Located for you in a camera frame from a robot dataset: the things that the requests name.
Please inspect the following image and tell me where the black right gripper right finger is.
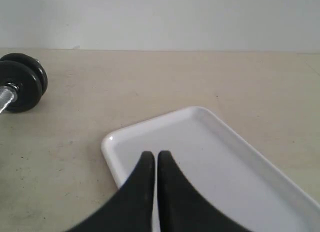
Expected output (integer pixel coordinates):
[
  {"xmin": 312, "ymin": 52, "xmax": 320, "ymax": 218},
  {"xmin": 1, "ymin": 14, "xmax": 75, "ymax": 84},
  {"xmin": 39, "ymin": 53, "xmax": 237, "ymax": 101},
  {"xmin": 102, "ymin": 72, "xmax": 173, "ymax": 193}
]
[{"xmin": 157, "ymin": 151, "xmax": 247, "ymax": 232}]

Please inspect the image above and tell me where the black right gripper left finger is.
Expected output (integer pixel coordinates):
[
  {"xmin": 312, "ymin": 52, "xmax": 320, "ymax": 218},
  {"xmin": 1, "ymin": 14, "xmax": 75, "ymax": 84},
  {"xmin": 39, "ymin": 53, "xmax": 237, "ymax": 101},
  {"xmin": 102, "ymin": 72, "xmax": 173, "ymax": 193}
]
[{"xmin": 69, "ymin": 151, "xmax": 155, "ymax": 232}]

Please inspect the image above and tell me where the chrome dumbbell with black plates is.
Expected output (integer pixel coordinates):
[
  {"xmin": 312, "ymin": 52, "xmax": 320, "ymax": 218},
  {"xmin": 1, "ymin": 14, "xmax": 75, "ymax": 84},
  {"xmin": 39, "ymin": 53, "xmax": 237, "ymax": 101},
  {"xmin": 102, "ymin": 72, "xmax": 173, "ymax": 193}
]
[{"xmin": 0, "ymin": 61, "xmax": 43, "ymax": 113}]

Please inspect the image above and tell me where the black weight plate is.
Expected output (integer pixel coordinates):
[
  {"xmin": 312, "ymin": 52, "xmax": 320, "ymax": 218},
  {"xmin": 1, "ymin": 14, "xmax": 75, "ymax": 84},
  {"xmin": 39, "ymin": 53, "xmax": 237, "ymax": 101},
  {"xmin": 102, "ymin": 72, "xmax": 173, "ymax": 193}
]
[{"xmin": 0, "ymin": 53, "xmax": 48, "ymax": 95}]

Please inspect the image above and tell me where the white rectangular tray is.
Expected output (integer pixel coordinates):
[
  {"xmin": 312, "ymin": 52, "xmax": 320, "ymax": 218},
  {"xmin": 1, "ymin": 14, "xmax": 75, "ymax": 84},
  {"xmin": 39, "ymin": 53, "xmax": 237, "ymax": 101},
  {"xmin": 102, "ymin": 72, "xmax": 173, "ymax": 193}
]
[{"xmin": 101, "ymin": 106, "xmax": 320, "ymax": 232}]

